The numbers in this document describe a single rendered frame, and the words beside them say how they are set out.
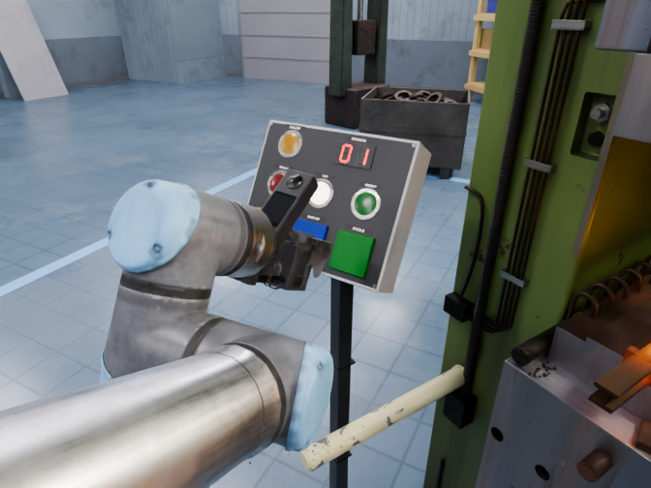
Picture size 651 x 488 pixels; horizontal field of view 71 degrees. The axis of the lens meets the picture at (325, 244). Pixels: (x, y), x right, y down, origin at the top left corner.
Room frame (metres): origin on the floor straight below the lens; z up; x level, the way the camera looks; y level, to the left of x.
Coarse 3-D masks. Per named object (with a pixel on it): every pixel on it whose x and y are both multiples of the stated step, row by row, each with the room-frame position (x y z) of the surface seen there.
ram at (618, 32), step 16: (608, 0) 0.60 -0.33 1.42; (624, 0) 0.58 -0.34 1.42; (640, 0) 0.57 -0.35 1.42; (608, 16) 0.59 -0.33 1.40; (624, 16) 0.58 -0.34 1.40; (640, 16) 0.56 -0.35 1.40; (608, 32) 0.59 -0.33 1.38; (624, 32) 0.57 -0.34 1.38; (640, 32) 0.56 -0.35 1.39; (608, 48) 0.59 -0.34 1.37; (624, 48) 0.57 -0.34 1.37; (640, 48) 0.56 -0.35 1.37
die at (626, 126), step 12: (636, 60) 0.56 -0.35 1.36; (648, 60) 0.55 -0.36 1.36; (636, 72) 0.55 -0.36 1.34; (648, 72) 0.54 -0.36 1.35; (636, 84) 0.55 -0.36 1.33; (648, 84) 0.54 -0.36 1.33; (624, 96) 0.56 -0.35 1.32; (636, 96) 0.55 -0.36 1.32; (648, 96) 0.54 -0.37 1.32; (624, 108) 0.55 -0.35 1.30; (636, 108) 0.54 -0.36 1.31; (648, 108) 0.53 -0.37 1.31; (624, 120) 0.55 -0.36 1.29; (636, 120) 0.54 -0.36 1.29; (648, 120) 0.53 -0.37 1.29; (624, 132) 0.55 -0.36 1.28; (636, 132) 0.54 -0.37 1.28; (648, 132) 0.53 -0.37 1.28
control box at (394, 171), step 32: (288, 128) 0.95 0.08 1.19; (320, 128) 0.91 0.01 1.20; (288, 160) 0.91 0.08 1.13; (320, 160) 0.87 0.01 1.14; (352, 160) 0.84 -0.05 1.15; (384, 160) 0.81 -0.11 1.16; (416, 160) 0.79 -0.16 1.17; (256, 192) 0.90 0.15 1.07; (352, 192) 0.81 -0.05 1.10; (384, 192) 0.78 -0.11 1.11; (416, 192) 0.80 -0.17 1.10; (352, 224) 0.77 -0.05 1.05; (384, 224) 0.74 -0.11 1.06; (384, 256) 0.71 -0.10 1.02; (384, 288) 0.70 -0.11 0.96
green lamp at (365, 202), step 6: (366, 192) 0.79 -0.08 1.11; (360, 198) 0.79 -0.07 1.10; (366, 198) 0.78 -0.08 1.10; (372, 198) 0.78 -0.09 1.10; (360, 204) 0.78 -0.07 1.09; (366, 204) 0.77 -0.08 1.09; (372, 204) 0.77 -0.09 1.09; (360, 210) 0.77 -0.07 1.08; (366, 210) 0.77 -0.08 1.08; (372, 210) 0.77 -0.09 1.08
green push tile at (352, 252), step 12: (336, 240) 0.76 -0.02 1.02; (348, 240) 0.75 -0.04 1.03; (360, 240) 0.74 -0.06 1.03; (372, 240) 0.73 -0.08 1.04; (336, 252) 0.75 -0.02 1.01; (348, 252) 0.74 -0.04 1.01; (360, 252) 0.73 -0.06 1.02; (336, 264) 0.73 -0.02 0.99; (348, 264) 0.72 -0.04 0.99; (360, 264) 0.71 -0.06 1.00; (360, 276) 0.70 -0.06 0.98
